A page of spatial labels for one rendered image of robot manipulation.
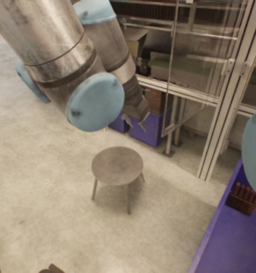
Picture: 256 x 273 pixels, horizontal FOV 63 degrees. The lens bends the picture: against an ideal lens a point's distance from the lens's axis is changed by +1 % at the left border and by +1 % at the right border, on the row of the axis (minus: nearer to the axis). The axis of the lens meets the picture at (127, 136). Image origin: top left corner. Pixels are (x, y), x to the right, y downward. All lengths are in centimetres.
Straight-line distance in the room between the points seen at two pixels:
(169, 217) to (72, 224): 55
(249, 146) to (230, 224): 87
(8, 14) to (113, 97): 14
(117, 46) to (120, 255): 100
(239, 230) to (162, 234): 39
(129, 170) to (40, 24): 100
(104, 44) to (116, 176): 83
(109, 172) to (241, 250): 69
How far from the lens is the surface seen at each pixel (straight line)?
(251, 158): 26
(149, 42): 195
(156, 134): 159
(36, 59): 27
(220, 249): 104
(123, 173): 116
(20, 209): 149
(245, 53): 107
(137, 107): 57
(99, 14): 43
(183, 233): 128
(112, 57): 46
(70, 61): 26
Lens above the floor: 112
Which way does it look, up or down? 39 degrees down
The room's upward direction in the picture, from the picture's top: 1 degrees counter-clockwise
